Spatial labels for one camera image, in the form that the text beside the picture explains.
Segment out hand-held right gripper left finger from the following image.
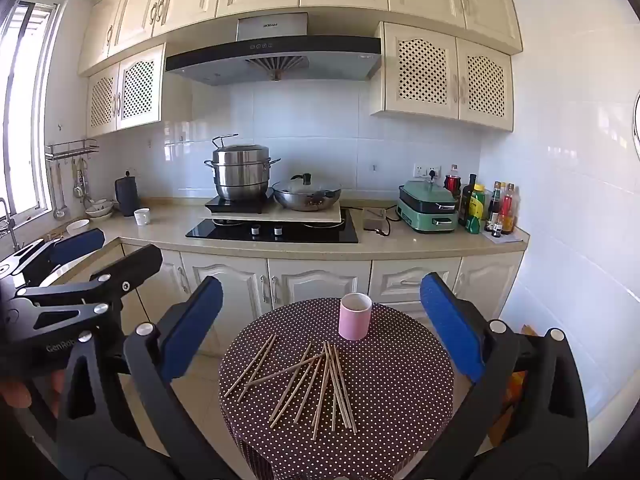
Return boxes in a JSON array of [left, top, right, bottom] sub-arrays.
[[54, 276, 236, 480]]

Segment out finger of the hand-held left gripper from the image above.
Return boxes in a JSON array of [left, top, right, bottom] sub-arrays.
[[0, 228, 106, 288], [10, 244, 164, 342]]

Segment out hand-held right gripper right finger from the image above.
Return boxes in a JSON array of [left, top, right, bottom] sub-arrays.
[[400, 272, 591, 480]]

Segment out pink cup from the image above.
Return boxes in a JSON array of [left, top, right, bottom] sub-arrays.
[[338, 292, 373, 342]]

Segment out pile of wooden chopsticks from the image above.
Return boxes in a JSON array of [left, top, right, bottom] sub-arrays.
[[222, 332, 358, 441]]

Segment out person's left hand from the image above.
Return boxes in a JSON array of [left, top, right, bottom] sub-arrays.
[[0, 379, 33, 410]]

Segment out hanging metal ladle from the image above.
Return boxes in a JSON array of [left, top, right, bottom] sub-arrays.
[[51, 160, 67, 220]]

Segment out stacked white bowls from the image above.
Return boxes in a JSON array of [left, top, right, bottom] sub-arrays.
[[82, 199, 115, 219]]

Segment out black kettle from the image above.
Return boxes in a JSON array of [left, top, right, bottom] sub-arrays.
[[114, 171, 141, 217]]

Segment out metal faucet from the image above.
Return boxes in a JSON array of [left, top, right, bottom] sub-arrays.
[[0, 197, 21, 251]]

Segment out brown polka dot tablecloth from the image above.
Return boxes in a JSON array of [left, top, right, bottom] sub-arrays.
[[218, 297, 456, 480]]

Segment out orange plastic bag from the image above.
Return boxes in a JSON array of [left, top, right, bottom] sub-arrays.
[[500, 325, 538, 443]]

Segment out black induction cooker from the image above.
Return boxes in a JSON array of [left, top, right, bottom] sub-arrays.
[[205, 187, 276, 214]]

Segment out white paper sheet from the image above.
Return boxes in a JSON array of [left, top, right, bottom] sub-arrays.
[[482, 230, 526, 245]]

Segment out yellow green bottle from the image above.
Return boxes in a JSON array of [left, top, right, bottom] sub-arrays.
[[465, 183, 488, 235]]

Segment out green electric grill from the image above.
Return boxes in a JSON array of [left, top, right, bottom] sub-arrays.
[[397, 180, 459, 233]]

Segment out dark olive oil bottle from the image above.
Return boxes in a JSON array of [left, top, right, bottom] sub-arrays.
[[458, 174, 478, 226]]

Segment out cream lower cabinets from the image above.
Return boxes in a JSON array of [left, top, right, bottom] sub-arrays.
[[65, 242, 526, 361]]

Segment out dark soy sauce bottle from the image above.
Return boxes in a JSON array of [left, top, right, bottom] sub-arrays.
[[487, 181, 502, 233]]

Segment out red sauce bottle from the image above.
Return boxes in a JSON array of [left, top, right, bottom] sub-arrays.
[[500, 183, 516, 235]]

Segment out stainless steel steamer pot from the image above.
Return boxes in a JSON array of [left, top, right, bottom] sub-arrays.
[[204, 134, 282, 202]]

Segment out window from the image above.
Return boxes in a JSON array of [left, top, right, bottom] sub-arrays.
[[0, 0, 61, 221]]

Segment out black glass gas hob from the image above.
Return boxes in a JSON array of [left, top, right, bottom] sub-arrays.
[[185, 208, 360, 244]]

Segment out beige stone slab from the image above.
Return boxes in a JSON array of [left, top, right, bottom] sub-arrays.
[[200, 205, 346, 225]]

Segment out steel wok with lid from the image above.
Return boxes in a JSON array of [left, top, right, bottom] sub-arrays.
[[272, 173, 343, 212]]

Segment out small cream lattice door cabinet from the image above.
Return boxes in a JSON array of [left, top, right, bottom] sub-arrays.
[[86, 42, 166, 138]]

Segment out steel range hood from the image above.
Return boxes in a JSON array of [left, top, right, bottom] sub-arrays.
[[165, 12, 382, 86]]

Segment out wide cream lattice door cabinet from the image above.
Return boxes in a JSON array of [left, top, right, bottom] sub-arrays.
[[370, 21, 515, 133]]

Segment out metal wall rack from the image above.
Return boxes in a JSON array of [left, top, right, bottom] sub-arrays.
[[45, 139, 100, 161]]

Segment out black power cord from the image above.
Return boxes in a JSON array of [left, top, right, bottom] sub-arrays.
[[375, 212, 401, 237]]

